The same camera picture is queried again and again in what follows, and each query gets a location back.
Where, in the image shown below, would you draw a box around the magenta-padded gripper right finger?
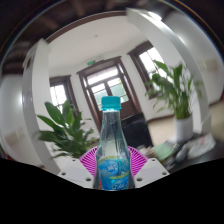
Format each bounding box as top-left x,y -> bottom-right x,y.
127,146 -> 171,190

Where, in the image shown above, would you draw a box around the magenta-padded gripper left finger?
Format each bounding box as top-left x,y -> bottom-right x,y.
56,146 -> 101,190

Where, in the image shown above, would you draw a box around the clear bottle with blue cap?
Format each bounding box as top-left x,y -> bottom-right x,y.
94,95 -> 133,192

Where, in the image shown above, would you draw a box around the light green cloth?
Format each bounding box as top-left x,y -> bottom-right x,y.
152,141 -> 176,163

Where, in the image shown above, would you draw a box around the potted plant in white pot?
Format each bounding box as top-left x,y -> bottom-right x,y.
145,59 -> 203,144
36,99 -> 100,160

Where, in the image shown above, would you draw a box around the dark-framed window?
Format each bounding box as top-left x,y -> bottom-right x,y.
49,75 -> 80,116
128,40 -> 168,100

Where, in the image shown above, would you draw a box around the dark wooden double door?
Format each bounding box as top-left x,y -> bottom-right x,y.
76,56 -> 143,133

